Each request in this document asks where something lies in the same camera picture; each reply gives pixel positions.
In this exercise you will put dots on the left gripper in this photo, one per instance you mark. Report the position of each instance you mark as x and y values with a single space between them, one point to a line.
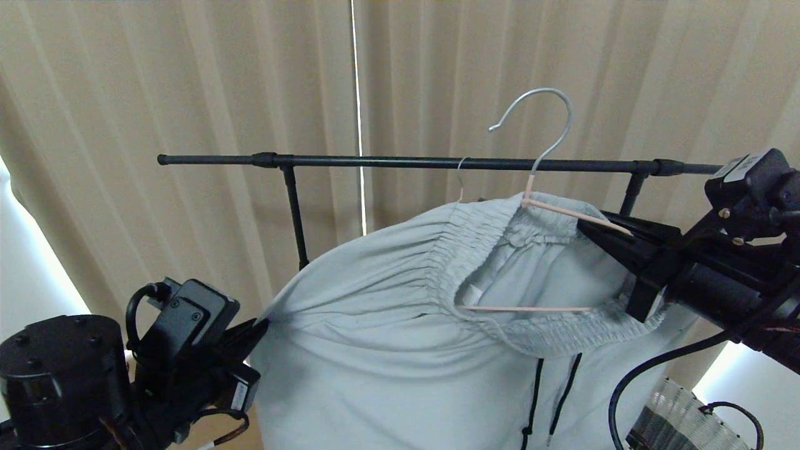
200 387

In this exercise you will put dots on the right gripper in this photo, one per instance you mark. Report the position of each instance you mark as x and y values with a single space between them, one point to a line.
712 290

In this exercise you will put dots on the pink clothes hanger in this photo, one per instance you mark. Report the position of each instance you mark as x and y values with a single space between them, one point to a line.
530 187
460 187

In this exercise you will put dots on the pale grey shorts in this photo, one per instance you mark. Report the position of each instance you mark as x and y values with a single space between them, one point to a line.
375 325

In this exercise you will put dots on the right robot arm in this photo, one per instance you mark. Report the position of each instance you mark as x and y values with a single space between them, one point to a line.
781 331

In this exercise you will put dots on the white laundry basket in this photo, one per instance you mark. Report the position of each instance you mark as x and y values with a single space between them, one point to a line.
675 419

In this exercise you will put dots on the black clothes rack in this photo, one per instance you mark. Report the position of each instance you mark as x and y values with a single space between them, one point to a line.
406 162

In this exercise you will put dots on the beige curtain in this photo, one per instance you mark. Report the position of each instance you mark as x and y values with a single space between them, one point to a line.
187 94

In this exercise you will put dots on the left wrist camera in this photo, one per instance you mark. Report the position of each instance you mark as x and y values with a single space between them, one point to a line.
187 325

